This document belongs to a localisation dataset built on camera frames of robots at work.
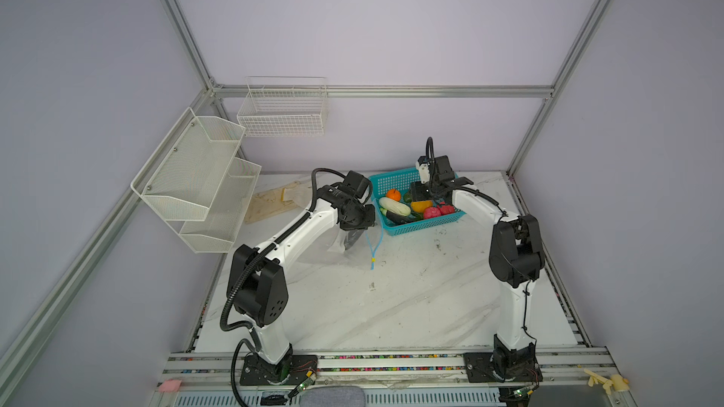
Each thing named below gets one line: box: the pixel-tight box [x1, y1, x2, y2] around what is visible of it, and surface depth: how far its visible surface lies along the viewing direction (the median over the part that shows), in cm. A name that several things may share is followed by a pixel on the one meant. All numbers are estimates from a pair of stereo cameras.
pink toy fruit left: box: [423, 206, 442, 220], surface depth 103 cm
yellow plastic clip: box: [583, 368, 630, 395], surface depth 72 cm
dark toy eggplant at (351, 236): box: [344, 228, 364, 251], surface depth 95 cm
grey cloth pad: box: [298, 386, 366, 407], surface depth 69 cm
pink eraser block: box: [158, 378, 182, 393], surface depth 72 cm
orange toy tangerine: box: [386, 188, 402, 202], surface depth 112 cm
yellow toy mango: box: [411, 199, 433, 213], surface depth 106 cm
